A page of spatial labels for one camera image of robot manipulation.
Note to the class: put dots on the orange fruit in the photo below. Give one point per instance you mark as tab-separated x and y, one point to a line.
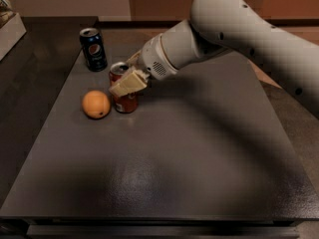
96	104

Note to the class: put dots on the white box at left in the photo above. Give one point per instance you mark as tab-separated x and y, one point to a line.
12	28

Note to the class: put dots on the black side counter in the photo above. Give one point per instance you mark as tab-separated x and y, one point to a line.
31	76

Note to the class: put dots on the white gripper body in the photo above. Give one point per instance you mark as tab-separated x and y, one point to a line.
152	58

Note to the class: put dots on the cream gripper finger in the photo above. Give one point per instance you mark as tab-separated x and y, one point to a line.
132	81
133	60

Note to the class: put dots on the red coke can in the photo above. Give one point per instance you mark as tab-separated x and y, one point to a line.
125	104

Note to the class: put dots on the blue pepsi can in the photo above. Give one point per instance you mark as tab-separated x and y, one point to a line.
93	49

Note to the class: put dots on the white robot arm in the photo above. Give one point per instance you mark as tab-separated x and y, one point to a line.
216	27

